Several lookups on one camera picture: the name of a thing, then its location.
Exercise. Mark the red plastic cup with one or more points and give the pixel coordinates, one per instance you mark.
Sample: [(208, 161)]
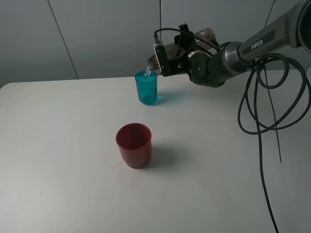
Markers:
[(134, 142)]

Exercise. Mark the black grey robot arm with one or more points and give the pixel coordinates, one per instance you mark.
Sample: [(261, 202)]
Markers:
[(292, 29)]

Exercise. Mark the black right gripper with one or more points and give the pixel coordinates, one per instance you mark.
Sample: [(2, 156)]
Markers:
[(192, 59)]

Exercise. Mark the teal transparent plastic cup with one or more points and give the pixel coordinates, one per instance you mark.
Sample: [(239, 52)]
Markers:
[(146, 87)]

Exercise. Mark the smoky transparent plastic bottle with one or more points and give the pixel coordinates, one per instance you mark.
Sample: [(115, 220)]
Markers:
[(202, 40)]

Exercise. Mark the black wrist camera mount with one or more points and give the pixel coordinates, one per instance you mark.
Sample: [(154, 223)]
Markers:
[(164, 60)]

